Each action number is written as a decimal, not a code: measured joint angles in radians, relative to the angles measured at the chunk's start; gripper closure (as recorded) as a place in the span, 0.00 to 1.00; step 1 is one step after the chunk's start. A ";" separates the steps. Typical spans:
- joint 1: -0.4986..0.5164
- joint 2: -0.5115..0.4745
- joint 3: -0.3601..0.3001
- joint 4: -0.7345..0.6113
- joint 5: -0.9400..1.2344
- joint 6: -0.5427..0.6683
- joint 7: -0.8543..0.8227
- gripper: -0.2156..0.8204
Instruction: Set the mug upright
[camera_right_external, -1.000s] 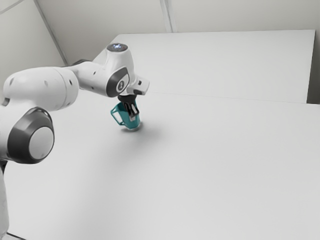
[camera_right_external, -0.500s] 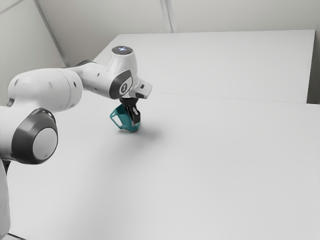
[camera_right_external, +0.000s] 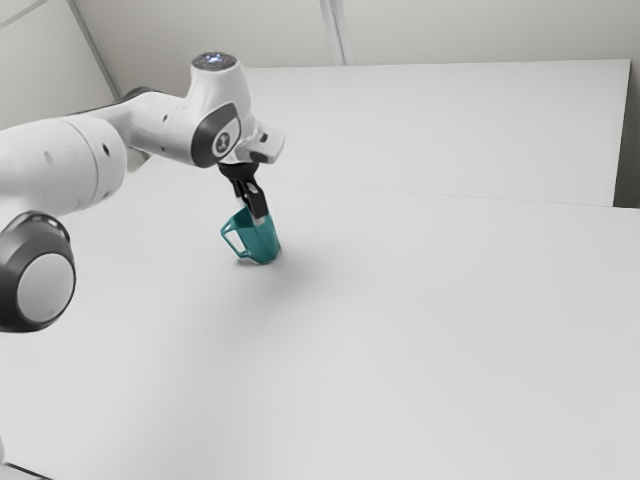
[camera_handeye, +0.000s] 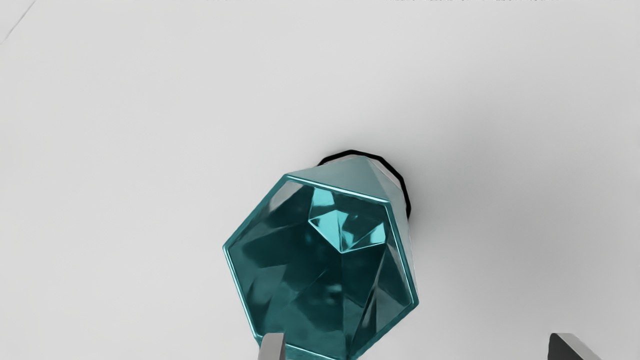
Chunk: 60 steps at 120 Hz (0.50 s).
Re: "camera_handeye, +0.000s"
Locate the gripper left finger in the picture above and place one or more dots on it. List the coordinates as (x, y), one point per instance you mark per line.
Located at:
(272, 348)

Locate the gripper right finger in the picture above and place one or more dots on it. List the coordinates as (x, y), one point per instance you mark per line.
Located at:
(567, 349)

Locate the teal faceted mug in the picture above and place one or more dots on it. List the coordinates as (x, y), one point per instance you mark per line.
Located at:
(325, 270)

